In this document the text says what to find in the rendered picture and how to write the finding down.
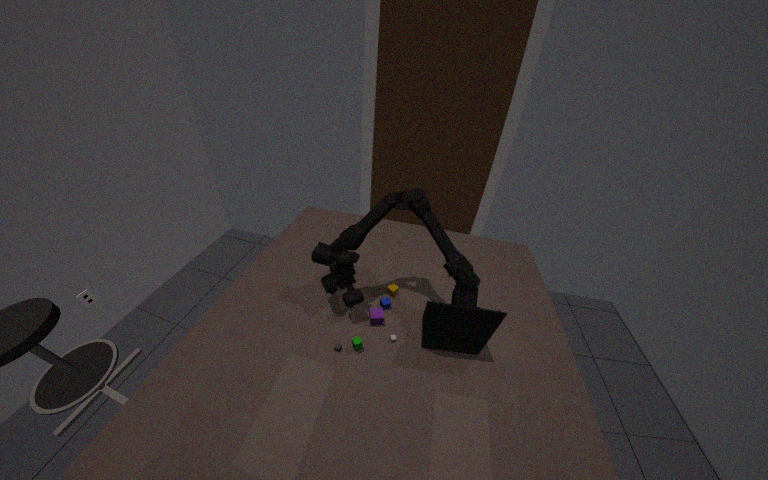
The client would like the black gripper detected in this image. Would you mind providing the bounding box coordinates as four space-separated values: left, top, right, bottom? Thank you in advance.
330 264 364 308

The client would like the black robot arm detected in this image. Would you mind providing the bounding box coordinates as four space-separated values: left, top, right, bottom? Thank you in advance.
311 189 480 309

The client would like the purple block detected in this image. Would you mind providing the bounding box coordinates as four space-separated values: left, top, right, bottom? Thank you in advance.
369 307 384 326

